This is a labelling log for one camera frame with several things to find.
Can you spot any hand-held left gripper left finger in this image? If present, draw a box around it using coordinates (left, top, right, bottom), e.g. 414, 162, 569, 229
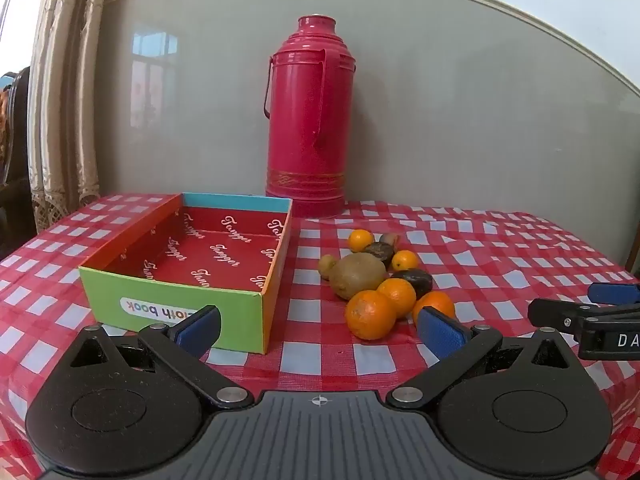
67, 305, 256, 411

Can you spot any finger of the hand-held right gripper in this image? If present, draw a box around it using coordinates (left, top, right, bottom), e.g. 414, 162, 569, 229
528, 298, 640, 334
588, 282, 640, 306

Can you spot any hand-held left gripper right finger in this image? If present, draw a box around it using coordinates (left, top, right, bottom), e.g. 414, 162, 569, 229
385, 306, 571, 411

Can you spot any medium orange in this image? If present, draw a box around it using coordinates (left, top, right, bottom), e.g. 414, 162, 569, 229
376, 277, 417, 320
411, 291, 457, 328

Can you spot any colourful cardboard box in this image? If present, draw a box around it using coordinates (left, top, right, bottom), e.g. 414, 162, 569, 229
78, 191, 293, 356

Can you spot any large orange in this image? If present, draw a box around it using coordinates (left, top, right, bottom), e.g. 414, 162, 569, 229
345, 289, 398, 342

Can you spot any small orange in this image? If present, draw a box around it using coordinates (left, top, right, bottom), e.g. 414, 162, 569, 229
391, 250, 421, 273
348, 229, 375, 253

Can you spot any large brown kiwi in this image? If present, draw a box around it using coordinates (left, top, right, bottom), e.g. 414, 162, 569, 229
329, 252, 389, 302

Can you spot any red checkered tablecloth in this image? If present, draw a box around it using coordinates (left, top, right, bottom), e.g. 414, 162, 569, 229
0, 192, 640, 480

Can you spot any red thermos flask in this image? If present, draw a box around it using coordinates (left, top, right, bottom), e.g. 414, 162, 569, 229
262, 14, 357, 219

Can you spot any wooden wicker chair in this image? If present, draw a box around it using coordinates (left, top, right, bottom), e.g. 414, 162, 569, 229
0, 66, 33, 261

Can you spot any beige satin curtain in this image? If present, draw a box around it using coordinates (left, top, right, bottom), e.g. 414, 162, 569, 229
27, 0, 128, 221

